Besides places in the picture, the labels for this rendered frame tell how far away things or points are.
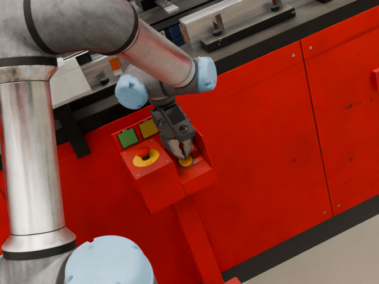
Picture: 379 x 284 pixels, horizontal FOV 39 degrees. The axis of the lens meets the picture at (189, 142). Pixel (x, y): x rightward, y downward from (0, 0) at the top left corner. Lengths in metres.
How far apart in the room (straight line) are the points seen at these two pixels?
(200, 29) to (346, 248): 0.99
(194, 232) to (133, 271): 0.79
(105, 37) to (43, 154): 0.20
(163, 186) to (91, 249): 0.57
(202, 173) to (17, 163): 0.66
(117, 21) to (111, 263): 0.36
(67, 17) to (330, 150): 1.27
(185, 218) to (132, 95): 0.49
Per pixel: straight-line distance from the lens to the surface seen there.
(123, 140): 1.45
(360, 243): 2.10
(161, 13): 1.86
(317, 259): 2.06
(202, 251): 1.61
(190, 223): 1.53
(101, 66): 1.58
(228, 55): 1.56
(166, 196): 1.39
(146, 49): 0.92
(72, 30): 0.80
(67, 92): 1.37
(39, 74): 0.85
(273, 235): 1.96
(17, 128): 0.85
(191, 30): 1.63
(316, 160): 1.88
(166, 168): 1.34
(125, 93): 1.16
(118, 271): 0.78
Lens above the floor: 1.51
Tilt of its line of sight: 32 degrees down
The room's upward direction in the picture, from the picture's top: 19 degrees counter-clockwise
